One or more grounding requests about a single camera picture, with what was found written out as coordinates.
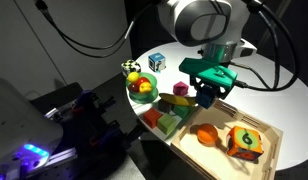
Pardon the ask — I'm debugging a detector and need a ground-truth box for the green plastic bowl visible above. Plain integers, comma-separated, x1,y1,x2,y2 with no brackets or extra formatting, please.
125,71,160,104

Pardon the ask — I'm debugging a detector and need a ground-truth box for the dark red toy fruit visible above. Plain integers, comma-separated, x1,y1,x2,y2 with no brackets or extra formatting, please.
127,83,141,94

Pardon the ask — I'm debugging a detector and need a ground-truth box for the blue block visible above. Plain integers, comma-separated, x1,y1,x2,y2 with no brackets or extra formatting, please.
195,84,217,110

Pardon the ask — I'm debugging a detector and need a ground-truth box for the yellow orange toy fruit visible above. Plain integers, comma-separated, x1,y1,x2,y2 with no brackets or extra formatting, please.
138,81,154,94

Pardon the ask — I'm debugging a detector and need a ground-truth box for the yellow toy lemon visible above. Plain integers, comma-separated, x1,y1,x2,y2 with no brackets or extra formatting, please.
126,71,141,85

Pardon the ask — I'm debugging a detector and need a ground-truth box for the pink block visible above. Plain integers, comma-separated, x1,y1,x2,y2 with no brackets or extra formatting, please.
172,81,190,97

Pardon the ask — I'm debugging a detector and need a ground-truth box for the black hanging cable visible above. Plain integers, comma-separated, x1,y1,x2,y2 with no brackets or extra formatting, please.
34,0,157,60

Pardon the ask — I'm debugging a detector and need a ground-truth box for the aluminium rail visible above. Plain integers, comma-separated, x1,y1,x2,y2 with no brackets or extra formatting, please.
25,147,79,176

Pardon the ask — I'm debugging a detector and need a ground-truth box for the dark green block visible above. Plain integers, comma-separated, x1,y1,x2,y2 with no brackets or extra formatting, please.
172,104,192,120

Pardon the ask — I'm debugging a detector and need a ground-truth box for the grey block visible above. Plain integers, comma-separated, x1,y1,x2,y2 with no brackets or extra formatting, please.
157,99,175,114

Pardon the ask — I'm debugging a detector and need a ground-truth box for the red toy apple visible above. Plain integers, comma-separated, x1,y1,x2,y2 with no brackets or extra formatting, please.
136,76,151,86

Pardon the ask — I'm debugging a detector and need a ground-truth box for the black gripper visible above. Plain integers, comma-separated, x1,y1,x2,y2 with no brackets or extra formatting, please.
189,74,229,102

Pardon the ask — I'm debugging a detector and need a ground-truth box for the white box with blue light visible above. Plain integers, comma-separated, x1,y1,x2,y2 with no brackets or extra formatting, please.
0,76,64,180

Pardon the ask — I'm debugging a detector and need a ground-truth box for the cyan white marker cube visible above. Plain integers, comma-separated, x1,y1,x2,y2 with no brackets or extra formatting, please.
147,52,167,73

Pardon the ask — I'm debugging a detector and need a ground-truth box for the orange block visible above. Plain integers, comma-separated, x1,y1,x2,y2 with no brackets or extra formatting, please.
142,107,164,130

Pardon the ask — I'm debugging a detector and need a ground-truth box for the wooden crate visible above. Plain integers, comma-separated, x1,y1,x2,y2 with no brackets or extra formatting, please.
170,97,284,180

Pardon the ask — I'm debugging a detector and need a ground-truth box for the black white checkered cube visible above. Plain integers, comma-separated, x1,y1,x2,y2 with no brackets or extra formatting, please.
121,58,142,77

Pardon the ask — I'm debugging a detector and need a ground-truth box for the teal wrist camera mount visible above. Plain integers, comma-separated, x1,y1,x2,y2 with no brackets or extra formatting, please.
178,56,239,93

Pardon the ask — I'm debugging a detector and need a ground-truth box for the orange soft cube number six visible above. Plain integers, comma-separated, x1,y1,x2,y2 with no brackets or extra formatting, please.
225,125,265,164

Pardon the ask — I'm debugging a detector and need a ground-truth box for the light green block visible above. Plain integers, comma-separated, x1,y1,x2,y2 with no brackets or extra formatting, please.
156,113,178,136

